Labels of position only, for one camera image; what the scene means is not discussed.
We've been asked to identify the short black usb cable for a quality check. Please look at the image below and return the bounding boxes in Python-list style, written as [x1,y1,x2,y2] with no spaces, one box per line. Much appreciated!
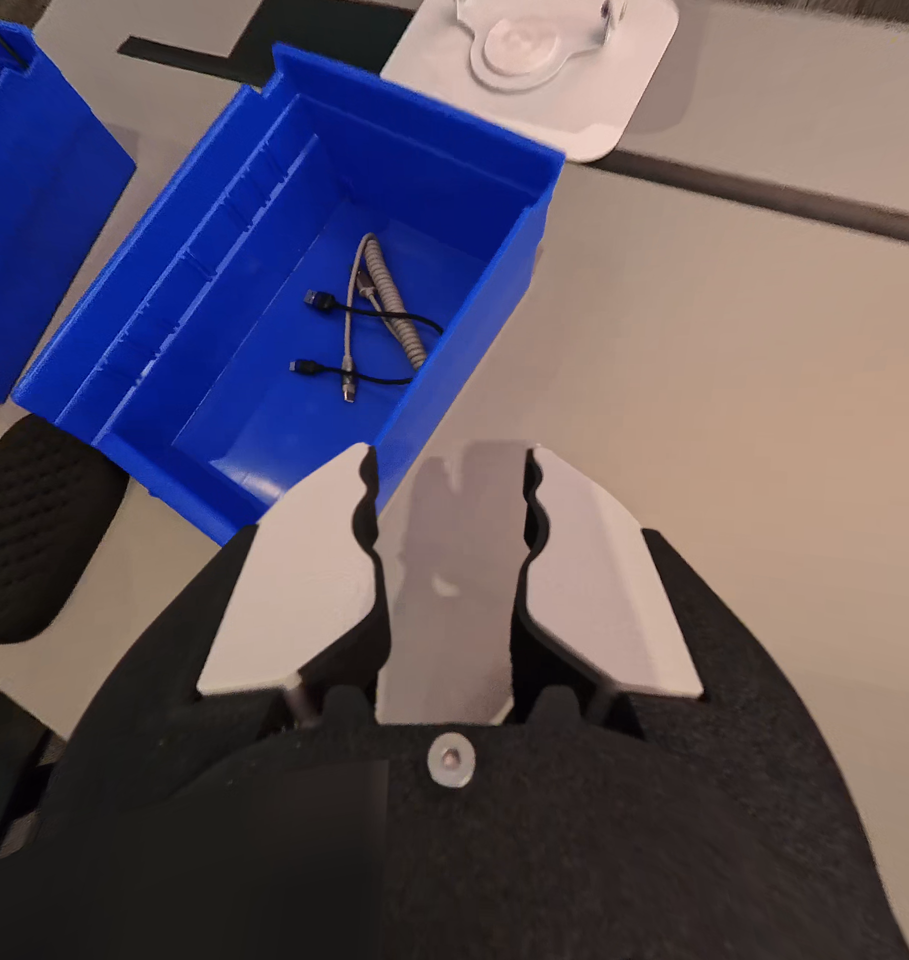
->
[288,288,446,387]

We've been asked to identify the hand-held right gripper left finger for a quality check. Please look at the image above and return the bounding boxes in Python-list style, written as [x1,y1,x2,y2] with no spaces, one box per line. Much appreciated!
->
[197,442,393,702]

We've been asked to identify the wooden book stand white base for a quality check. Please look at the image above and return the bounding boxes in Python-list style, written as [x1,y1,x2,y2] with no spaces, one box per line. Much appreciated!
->
[379,0,681,164]

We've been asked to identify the grey coiled cable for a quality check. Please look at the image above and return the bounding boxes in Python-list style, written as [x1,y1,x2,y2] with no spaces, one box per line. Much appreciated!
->
[338,232,431,405]

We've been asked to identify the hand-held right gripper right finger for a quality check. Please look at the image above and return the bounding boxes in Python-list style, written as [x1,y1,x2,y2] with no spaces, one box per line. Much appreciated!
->
[509,446,705,706]

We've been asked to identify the blue plastic bin with divider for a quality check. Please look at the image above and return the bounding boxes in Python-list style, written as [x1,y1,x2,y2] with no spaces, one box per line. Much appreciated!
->
[0,18,138,406]

